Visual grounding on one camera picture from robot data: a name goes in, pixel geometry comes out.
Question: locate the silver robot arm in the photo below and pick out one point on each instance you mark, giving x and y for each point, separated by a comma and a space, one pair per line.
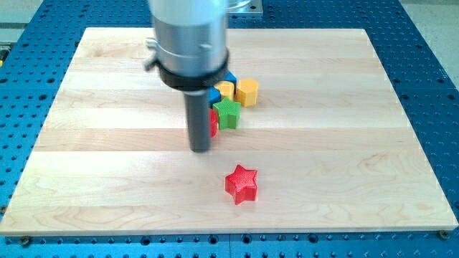
189, 43

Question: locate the red circle block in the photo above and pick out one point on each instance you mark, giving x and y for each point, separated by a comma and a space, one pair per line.
213, 118

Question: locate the yellow hexagon block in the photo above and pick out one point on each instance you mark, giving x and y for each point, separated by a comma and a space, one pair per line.
247, 92

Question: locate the red star block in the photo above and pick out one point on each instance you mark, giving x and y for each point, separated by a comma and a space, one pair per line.
241, 184

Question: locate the blue block rear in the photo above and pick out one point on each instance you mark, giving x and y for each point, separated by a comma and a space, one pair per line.
231, 78

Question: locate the green star block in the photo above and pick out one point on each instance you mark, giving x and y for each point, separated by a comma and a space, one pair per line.
228, 113

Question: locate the yellow pentagon block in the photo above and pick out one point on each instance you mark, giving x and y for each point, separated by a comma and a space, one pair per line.
226, 89

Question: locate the silver mounting plate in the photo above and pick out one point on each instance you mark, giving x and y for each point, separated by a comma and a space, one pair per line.
250, 8

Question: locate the blue block front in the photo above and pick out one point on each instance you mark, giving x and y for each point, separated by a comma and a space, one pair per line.
214, 96

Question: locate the blue block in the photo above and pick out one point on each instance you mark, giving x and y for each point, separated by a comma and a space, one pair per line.
231, 78
214, 96

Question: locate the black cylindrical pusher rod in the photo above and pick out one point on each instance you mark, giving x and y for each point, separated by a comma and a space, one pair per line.
197, 119

